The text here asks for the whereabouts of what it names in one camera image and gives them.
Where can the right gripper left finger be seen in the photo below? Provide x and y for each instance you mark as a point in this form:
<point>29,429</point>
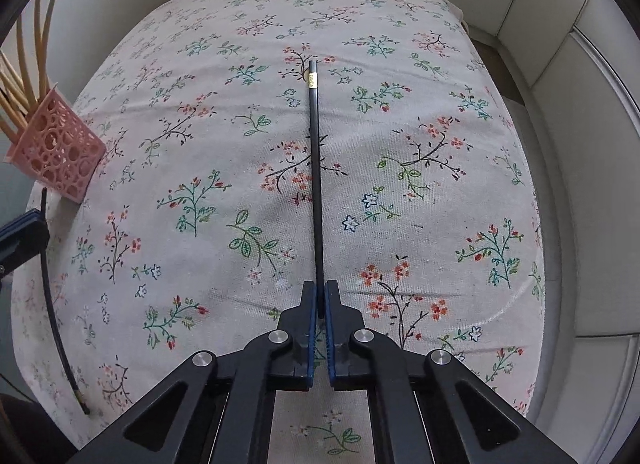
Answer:
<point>216,409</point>

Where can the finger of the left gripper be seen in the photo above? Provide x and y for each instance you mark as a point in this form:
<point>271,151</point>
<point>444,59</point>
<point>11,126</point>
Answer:
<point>22,239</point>

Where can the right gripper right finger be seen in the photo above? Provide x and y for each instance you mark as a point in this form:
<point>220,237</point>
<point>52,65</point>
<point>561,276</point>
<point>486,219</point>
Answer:
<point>426,408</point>

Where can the wooden chopstick two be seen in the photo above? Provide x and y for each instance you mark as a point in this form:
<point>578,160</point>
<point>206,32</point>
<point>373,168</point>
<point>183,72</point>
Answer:
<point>39,44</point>

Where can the wooden chopstick three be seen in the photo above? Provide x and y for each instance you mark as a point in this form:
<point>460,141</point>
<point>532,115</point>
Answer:
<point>44,43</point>

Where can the black chopstick with gold band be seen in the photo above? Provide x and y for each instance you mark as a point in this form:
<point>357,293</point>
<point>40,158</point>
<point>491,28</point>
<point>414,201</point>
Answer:
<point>316,171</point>

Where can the wooden chopstick one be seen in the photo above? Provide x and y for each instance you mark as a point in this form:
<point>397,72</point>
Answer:
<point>22,62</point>

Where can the wooden chopstick four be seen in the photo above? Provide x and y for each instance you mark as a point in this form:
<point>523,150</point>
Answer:
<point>10,70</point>

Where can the pink perforated utensil basket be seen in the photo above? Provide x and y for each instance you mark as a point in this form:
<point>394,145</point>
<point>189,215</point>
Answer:
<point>58,149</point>

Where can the wooden chopstick in basket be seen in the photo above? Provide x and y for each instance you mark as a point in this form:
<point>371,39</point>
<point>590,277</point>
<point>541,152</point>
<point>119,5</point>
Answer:
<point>16,117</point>
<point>8,131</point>
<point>15,95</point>

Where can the floral tablecloth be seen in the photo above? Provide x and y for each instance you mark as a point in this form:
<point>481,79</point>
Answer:
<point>196,228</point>

